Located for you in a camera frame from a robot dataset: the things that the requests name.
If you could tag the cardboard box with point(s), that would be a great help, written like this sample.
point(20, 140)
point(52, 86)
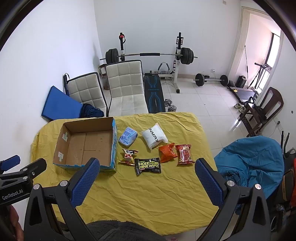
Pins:
point(92, 143)

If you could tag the grey fitness equipment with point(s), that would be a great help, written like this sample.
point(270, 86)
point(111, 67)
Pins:
point(163, 69)

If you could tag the long barbell with black plates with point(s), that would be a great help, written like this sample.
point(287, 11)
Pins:
point(148, 54)

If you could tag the black floor appliance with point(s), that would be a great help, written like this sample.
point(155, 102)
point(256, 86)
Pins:
point(242, 81)

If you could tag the black wipes packet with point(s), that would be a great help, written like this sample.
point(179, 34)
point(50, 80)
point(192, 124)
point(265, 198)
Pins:
point(148, 165)

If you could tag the small white padded chair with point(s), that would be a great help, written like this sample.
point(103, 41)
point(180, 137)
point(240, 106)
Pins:
point(85, 90)

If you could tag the brown wooden stool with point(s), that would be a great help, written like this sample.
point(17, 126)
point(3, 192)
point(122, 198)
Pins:
point(103, 76)

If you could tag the white barbell rack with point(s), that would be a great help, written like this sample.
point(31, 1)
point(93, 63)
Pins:
point(177, 69)

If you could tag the short barbell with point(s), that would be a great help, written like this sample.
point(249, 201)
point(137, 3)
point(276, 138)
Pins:
point(200, 79)

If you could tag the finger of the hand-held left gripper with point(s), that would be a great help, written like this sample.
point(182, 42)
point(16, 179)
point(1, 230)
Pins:
point(34, 168)
point(10, 161)

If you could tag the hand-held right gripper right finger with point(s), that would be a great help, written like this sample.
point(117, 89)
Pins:
point(208, 185)

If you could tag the blue folded mat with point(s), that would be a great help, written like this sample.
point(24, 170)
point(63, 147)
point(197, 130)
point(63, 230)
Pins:
point(60, 104)

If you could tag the chrome dumbbell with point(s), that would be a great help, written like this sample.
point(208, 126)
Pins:
point(172, 108)
point(168, 102)

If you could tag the dark blue cloth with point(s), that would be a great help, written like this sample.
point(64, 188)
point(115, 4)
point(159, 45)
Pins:
point(91, 112)

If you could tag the wall power socket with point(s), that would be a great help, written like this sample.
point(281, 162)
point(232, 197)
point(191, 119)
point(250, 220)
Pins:
point(278, 121)

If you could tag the white soft packet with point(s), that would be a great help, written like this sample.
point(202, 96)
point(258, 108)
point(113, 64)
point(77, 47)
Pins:
point(153, 136)

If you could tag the blue tissue packet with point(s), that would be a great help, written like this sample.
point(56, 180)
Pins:
point(127, 136)

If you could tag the white shoe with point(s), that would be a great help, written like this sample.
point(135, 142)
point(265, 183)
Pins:
point(243, 109)
point(237, 106)

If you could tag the orange snack packet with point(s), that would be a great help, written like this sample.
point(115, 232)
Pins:
point(167, 153)

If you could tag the treadmill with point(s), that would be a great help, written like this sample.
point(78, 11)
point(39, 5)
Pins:
point(245, 93)

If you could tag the black weight bench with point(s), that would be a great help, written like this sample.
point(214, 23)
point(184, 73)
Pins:
point(153, 92)

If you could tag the yellow panda snack packet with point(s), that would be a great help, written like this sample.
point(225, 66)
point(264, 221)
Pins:
point(128, 156)

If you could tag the blue beanbag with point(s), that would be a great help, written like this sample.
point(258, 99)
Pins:
point(249, 157)

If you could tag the large white padded chair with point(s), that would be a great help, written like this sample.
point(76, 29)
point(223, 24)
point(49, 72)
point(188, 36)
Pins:
point(126, 85)

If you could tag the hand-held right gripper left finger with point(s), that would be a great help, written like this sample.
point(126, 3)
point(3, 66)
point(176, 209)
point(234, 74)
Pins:
point(85, 183)

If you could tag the dark wooden chair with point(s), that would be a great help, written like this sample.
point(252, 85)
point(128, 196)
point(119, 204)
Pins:
point(275, 97)

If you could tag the yellow tablecloth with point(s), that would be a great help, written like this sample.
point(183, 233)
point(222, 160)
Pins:
point(143, 197)

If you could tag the red snack packet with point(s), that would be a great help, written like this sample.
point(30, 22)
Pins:
point(185, 154)

